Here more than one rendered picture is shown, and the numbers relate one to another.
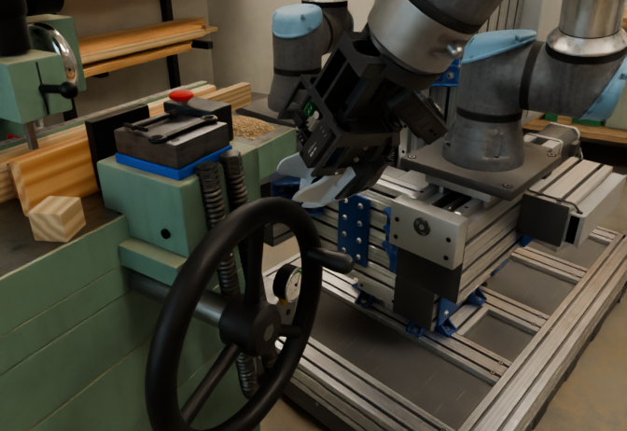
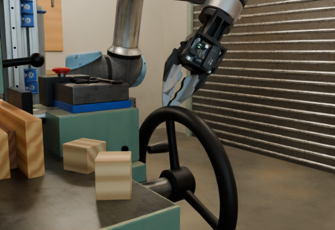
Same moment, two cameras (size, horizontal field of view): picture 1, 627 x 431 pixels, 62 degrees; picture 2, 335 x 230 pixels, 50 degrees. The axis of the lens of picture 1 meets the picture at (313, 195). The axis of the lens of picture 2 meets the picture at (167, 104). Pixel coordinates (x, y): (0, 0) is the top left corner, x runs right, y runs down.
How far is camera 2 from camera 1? 0.71 m
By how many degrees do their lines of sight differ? 66
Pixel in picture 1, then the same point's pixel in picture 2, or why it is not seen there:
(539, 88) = (116, 74)
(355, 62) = (227, 19)
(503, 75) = (99, 70)
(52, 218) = (101, 147)
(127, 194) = (90, 133)
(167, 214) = (127, 133)
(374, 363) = not seen: outside the picture
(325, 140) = (217, 55)
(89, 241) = not seen: hidden behind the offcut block
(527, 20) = not seen: hidden behind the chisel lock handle
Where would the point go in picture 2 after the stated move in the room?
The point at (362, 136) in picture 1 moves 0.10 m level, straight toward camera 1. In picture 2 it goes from (221, 53) to (273, 53)
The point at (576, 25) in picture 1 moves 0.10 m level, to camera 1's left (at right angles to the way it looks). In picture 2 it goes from (127, 43) to (111, 42)
